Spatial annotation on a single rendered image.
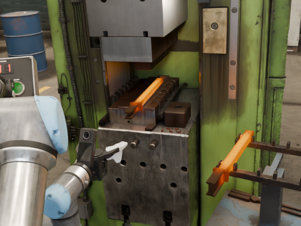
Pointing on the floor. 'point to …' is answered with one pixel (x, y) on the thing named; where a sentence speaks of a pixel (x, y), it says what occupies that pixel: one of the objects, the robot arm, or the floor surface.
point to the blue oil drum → (24, 36)
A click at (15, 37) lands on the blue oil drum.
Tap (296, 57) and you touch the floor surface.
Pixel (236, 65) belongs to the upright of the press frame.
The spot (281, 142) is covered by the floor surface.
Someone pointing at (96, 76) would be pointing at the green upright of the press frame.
